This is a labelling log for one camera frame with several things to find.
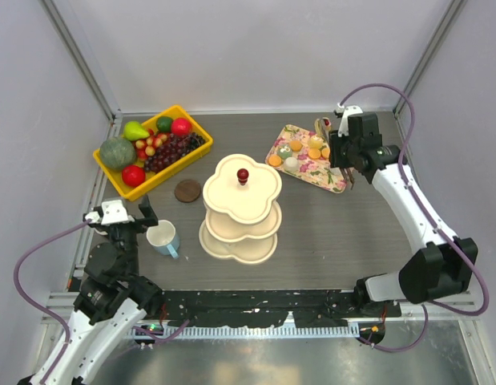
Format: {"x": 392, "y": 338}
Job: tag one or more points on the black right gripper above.
{"x": 336, "y": 160}

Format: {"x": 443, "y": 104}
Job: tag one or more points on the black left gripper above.
{"x": 150, "y": 217}

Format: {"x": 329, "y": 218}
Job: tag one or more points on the yellow swiss roll cake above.
{"x": 325, "y": 127}

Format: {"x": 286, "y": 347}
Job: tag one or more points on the metal serving tongs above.
{"x": 319, "y": 126}

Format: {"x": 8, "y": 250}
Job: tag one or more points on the cream three-tier cake stand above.
{"x": 242, "y": 213}

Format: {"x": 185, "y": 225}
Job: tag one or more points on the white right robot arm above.
{"x": 439, "y": 266}

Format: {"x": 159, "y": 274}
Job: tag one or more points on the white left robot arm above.
{"x": 110, "y": 301}

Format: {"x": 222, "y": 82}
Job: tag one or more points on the blue white mug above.
{"x": 164, "y": 239}

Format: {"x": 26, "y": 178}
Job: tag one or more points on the orange biscuit right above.
{"x": 325, "y": 153}

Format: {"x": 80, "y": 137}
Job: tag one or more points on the orange biscuit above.
{"x": 314, "y": 153}
{"x": 325, "y": 153}
{"x": 295, "y": 145}
{"x": 274, "y": 160}

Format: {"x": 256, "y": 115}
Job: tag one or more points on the orange biscuit centre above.
{"x": 314, "y": 153}

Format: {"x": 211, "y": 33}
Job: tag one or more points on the yellow dome cake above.
{"x": 315, "y": 142}

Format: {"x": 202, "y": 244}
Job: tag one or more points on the red apple front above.
{"x": 133, "y": 176}

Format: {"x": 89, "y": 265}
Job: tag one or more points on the red apple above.
{"x": 181, "y": 127}
{"x": 133, "y": 176}

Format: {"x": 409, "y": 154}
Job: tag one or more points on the brown round coaster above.
{"x": 187, "y": 191}

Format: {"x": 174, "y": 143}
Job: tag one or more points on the floral serving tray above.
{"x": 315, "y": 172}

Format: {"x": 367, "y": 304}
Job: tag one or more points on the orange biscuit upper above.
{"x": 295, "y": 145}

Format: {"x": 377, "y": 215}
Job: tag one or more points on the yellow plastic fruit bin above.
{"x": 154, "y": 179}

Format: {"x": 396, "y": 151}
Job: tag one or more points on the white dome cake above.
{"x": 291, "y": 164}

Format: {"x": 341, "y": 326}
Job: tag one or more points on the red yellow cherries cluster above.
{"x": 148, "y": 147}

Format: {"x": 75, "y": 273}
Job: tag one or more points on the green dome cake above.
{"x": 284, "y": 152}

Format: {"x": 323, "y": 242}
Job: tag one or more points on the green melon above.
{"x": 117, "y": 153}

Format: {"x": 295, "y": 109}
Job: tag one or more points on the purple grape bunch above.
{"x": 173, "y": 149}

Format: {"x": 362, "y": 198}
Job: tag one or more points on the orange biscuit far left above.
{"x": 274, "y": 160}

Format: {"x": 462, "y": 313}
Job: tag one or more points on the green pear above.
{"x": 133, "y": 131}

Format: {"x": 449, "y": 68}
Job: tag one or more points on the green lime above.
{"x": 163, "y": 124}

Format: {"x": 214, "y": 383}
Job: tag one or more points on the red apple back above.
{"x": 181, "y": 127}

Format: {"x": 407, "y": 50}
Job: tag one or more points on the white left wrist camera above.
{"x": 110, "y": 212}

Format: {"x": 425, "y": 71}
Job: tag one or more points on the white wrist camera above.
{"x": 344, "y": 112}
{"x": 110, "y": 212}

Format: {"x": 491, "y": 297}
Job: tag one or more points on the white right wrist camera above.
{"x": 344, "y": 112}

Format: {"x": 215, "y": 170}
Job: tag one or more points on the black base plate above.
{"x": 269, "y": 308}

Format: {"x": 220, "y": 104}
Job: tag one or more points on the white cable duct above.
{"x": 286, "y": 331}

